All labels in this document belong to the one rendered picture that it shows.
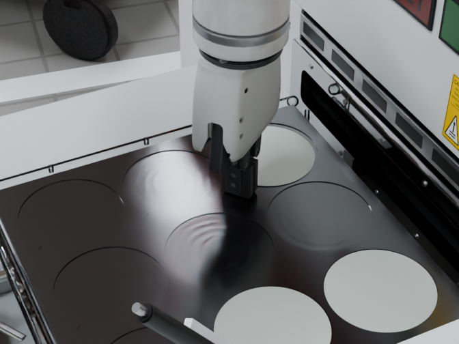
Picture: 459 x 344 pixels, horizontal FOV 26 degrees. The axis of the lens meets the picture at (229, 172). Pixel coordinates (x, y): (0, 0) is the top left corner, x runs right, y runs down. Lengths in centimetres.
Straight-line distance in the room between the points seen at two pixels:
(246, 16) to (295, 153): 26
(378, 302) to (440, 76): 21
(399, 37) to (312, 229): 20
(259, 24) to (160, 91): 45
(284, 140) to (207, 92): 21
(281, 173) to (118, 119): 28
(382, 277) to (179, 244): 19
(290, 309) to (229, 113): 18
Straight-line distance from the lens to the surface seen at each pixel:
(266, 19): 83
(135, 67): 278
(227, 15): 82
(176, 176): 101
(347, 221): 97
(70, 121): 123
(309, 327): 87
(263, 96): 90
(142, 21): 299
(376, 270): 92
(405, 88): 98
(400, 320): 88
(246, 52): 84
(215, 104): 87
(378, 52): 100
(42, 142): 120
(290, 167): 102
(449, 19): 89
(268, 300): 89
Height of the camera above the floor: 155
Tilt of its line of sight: 40 degrees down
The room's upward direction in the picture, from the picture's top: straight up
